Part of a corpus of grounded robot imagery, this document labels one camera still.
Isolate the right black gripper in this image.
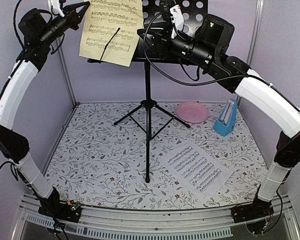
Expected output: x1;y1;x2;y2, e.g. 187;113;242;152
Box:
136;21;215;69

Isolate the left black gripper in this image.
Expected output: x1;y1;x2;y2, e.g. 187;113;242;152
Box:
38;0;90;45

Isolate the yellow sheet music page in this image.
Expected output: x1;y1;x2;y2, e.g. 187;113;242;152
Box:
79;0;143;67

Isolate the black music stand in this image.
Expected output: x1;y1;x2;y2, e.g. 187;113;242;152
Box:
87;0;210;184

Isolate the blue metronome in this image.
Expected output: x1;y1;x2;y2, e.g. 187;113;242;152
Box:
213;98;237;137

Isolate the white sheet music page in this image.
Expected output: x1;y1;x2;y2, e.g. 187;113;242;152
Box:
159;141;233;203

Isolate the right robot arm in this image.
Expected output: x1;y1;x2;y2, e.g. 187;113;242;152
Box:
137;12;300;218

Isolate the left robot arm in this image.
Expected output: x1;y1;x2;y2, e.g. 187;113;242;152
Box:
0;0;90;217

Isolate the pink plate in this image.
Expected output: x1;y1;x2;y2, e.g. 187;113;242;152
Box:
176;102;209;124

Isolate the floral table mat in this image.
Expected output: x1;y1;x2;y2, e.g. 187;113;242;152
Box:
45;103;268;210

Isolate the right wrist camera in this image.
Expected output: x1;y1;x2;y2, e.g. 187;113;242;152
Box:
159;0;184;39

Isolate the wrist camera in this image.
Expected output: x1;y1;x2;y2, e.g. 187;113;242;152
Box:
47;0;64;18
159;0;184;39

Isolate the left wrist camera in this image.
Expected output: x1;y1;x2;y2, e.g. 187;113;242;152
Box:
47;0;64;18

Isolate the left aluminium frame post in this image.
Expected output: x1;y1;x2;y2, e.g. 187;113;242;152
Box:
46;0;78;107

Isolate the front aluminium rail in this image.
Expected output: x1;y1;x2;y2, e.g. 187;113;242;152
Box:
11;194;300;240

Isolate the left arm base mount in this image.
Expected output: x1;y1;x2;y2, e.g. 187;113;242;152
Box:
38;191;82;223

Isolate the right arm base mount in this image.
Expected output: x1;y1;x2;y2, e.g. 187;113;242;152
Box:
231;198;274;223

